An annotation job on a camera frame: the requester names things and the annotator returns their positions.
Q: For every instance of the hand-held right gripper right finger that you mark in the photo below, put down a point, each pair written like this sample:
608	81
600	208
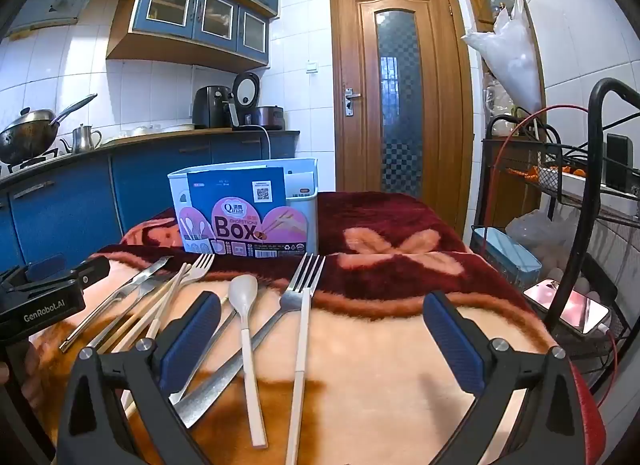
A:
452	340

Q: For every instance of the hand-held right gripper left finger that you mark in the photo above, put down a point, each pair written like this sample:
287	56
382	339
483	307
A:
192	340

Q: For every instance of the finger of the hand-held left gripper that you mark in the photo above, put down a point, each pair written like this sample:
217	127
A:
42	267
90	272

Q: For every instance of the slim silver knife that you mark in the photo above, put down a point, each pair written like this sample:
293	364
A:
137	292
125	294

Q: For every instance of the beige chopstick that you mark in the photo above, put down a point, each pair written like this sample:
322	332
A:
155	312
167	286

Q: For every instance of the steel fork long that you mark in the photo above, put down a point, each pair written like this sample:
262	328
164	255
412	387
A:
212	392

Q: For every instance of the white spoon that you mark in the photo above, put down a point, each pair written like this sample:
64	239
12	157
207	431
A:
243	295

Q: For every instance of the white utensil box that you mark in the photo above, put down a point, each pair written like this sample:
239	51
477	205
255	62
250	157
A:
240	225

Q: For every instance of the blue kitchen base cabinets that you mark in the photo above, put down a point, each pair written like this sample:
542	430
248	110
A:
75	205

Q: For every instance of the red and peach printed blanket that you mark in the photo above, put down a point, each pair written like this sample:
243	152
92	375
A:
380	345

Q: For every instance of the light blue container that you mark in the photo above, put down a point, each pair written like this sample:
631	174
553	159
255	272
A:
507	255

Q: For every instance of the gas stove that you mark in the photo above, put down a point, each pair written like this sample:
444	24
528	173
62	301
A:
25	165

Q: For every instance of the steel wok with lid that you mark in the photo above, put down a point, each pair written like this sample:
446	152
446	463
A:
27	137

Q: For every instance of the steel kettle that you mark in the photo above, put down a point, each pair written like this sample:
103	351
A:
84	139

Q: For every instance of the wooden cutting board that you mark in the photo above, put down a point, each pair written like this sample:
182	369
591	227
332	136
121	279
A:
150	137

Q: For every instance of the black metal cart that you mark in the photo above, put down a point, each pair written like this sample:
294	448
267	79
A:
580	225

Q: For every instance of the black air fryer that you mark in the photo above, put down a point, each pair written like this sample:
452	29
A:
210	107

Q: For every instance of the dark pressure cooker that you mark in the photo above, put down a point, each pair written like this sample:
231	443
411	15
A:
270	117

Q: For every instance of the black rice cooker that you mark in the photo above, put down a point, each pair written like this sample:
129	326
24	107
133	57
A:
246	95

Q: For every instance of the black power adapter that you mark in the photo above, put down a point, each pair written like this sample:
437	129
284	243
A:
617	160

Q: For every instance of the wooden door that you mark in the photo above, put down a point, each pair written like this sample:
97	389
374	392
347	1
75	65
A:
365	95

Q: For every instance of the white plastic bag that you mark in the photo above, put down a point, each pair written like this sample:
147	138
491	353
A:
515	55

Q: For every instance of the glass-door wall cabinet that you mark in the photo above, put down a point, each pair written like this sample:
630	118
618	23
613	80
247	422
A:
200	20

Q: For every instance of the wall light switch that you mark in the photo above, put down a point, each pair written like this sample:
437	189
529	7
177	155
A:
312	67

